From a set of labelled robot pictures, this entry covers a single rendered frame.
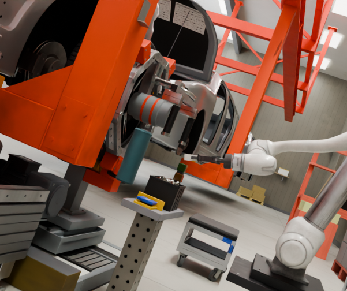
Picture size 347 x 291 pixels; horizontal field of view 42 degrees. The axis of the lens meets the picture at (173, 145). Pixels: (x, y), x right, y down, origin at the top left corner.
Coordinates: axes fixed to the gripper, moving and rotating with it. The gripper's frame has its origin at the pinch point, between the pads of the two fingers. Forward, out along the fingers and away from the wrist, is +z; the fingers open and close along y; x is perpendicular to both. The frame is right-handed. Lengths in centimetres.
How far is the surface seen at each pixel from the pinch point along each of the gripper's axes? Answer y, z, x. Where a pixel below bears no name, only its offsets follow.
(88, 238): 5, 47, 46
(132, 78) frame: 31, 26, -31
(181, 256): -79, 10, 62
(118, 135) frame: 21.9, 31.8, -5.7
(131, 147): 20.9, 25.2, -1.0
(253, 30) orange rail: -587, -9, -265
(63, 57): -3, 75, -47
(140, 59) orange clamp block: 27, 24, -41
